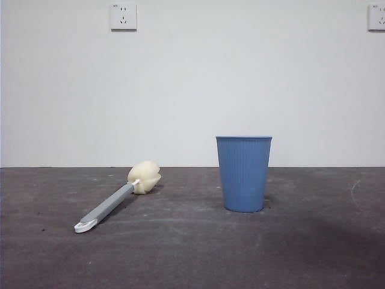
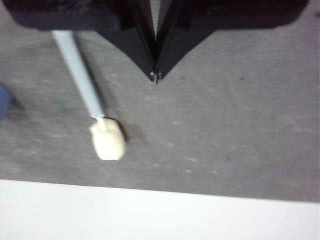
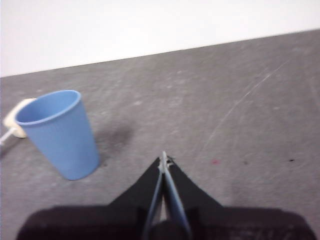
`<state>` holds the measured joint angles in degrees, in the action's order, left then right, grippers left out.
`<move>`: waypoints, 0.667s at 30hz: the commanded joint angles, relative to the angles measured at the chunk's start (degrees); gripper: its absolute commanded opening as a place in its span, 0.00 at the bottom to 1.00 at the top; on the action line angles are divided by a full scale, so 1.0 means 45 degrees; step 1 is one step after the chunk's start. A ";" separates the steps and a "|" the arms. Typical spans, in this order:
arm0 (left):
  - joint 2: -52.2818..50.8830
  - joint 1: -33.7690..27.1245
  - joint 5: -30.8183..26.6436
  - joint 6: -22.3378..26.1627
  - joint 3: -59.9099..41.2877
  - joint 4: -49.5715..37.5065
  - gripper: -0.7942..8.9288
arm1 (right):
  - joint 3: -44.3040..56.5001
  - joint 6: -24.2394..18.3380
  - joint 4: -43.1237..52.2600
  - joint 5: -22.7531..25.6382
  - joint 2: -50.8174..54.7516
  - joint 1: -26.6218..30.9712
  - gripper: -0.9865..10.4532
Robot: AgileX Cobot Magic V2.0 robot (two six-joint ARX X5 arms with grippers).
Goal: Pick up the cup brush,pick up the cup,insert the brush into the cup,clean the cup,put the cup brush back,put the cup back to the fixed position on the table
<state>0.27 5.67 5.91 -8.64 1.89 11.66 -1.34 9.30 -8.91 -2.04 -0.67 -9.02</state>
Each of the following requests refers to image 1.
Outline blue ribbed plastic cup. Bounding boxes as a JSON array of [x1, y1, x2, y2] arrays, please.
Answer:
[[215, 135, 273, 213]]

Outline grey cup brush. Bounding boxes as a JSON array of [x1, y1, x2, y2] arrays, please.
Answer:
[[73, 161, 162, 235]]

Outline white wall socket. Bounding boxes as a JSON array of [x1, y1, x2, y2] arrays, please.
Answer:
[[110, 3, 138, 32], [367, 4, 385, 32]]

